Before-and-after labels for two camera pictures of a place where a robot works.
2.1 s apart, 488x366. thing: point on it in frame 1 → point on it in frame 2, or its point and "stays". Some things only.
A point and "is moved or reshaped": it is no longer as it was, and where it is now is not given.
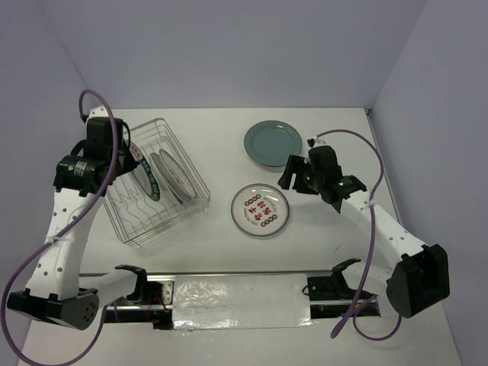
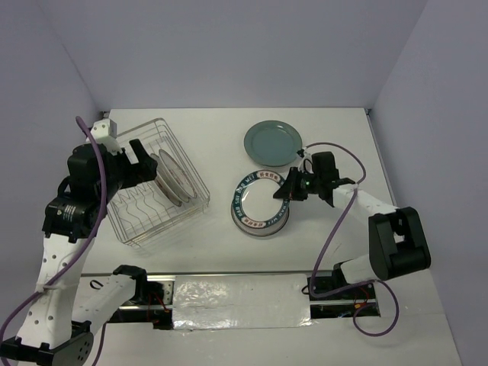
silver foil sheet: [234, 301] stays
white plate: [145, 174] is moved or reshaped
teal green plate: [272, 142] stays
